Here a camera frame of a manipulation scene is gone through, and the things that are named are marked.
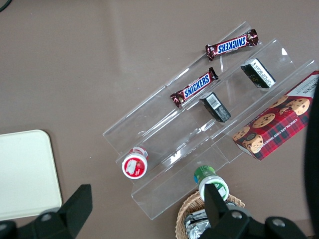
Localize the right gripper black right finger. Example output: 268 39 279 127
203 184 235 229

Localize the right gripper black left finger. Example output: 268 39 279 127
58 184 93 236

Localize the light wicker basket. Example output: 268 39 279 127
175 191 246 239

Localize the cream plastic tray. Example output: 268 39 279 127
0 129 63 221

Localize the foil wrapped pack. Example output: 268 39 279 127
184 223 212 239
184 209 209 226

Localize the green yogurt cup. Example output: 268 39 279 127
193 165 229 202

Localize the red lid yogurt cup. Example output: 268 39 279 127
121 146 150 179

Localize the clear acrylic stepped display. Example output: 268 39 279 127
102 21 319 221

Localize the small black carton box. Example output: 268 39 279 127
240 58 277 89
199 91 232 123

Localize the red tartan cookie box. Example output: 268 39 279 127
232 70 319 161

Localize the Snickers chocolate bar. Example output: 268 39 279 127
205 29 259 62
170 67 219 109

